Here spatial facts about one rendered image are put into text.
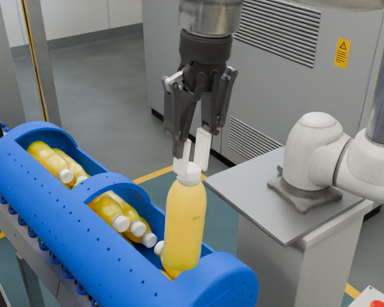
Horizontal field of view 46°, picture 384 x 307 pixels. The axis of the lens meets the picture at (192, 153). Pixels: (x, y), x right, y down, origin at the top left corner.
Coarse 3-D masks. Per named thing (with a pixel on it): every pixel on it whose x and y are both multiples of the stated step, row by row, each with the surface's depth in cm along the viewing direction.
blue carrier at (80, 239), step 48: (0, 144) 137; (48, 144) 150; (0, 192) 139; (48, 192) 117; (96, 192) 112; (144, 192) 123; (48, 240) 115; (96, 240) 102; (96, 288) 100; (144, 288) 90; (192, 288) 86; (240, 288) 95
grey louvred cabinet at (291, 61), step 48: (144, 0) 361; (288, 0) 241; (144, 48) 386; (240, 48) 285; (288, 48) 252; (336, 48) 226; (240, 96) 300; (288, 96) 264; (336, 96) 235; (240, 144) 316
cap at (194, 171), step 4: (188, 164) 76; (192, 164) 76; (196, 164) 76; (188, 168) 75; (192, 168) 75; (196, 168) 75; (200, 168) 75; (188, 172) 73; (192, 172) 74; (196, 172) 74; (200, 172) 75; (188, 176) 74; (192, 176) 74; (196, 176) 74; (200, 176) 75; (184, 180) 74; (188, 180) 74; (192, 180) 74; (196, 180) 75
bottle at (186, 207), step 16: (176, 192) 75; (192, 192) 75; (176, 208) 75; (192, 208) 75; (176, 224) 77; (192, 224) 77; (176, 240) 78; (192, 240) 78; (176, 256) 80; (192, 256) 81
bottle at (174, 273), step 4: (160, 252) 110; (160, 256) 110; (164, 264) 107; (164, 268) 108; (168, 268) 105; (168, 272) 106; (172, 272) 105; (176, 272) 104; (180, 272) 103; (172, 276) 105; (176, 276) 104
